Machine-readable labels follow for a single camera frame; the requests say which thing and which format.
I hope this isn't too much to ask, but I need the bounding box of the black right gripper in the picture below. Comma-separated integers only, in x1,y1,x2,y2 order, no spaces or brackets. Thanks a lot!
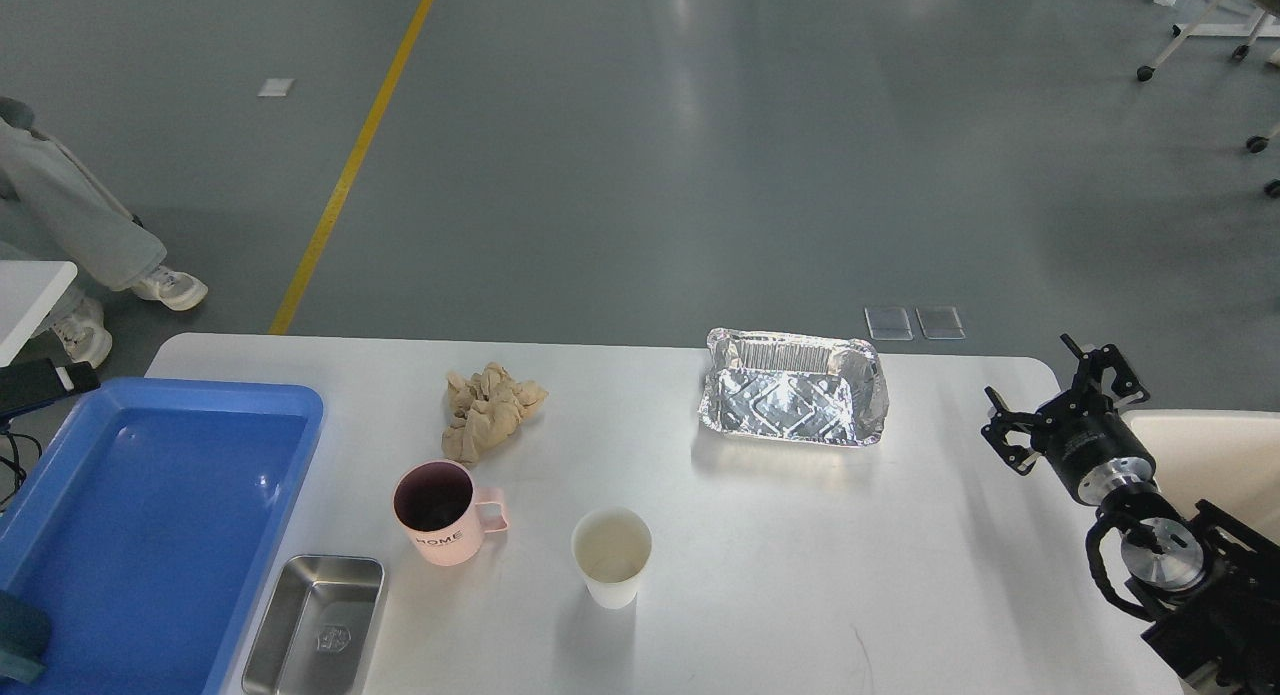
980,334,1156,506

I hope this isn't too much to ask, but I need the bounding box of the pink mug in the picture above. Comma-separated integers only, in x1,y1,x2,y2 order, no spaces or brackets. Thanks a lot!
392,459,509,567

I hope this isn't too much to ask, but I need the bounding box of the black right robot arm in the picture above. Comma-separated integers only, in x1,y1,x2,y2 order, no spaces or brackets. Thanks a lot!
980,334,1279,694

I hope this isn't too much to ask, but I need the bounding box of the beige plastic bin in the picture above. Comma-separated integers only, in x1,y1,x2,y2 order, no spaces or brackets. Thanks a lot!
1123,410,1279,543

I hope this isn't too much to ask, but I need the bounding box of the right clear floor plate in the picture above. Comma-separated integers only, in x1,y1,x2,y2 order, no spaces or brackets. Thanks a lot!
915,306,966,340

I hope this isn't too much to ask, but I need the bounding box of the clear floor plate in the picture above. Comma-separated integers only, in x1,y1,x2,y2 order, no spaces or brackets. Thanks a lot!
915,306,966,340
864,306,914,340

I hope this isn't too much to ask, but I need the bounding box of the left clear floor plate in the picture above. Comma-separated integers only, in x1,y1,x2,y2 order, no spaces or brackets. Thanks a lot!
864,306,914,340

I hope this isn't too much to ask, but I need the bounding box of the aluminium foil container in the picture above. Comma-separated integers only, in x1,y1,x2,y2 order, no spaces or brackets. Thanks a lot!
699,329,890,445

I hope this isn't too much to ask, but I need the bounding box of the white paper cup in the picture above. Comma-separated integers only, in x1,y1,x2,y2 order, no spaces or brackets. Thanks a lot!
570,507,654,611

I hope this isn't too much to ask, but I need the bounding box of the small stainless steel tray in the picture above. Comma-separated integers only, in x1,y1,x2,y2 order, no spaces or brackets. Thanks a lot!
241,554,385,694

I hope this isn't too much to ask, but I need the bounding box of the blue plastic tray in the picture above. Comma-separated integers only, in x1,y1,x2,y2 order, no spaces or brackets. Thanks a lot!
3,379,324,694

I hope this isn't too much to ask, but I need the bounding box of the person in black top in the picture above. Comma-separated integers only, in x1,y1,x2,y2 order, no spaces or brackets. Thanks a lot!
1,97,209,312

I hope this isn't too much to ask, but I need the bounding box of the white side table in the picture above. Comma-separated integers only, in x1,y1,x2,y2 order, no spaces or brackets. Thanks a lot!
1,259,78,367

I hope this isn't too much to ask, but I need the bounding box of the teal sponge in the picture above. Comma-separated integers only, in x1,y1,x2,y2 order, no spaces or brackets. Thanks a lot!
1,590,52,683

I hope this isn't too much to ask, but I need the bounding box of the white wheeled furniture frame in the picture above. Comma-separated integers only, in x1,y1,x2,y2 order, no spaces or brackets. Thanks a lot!
1135,0,1279,83

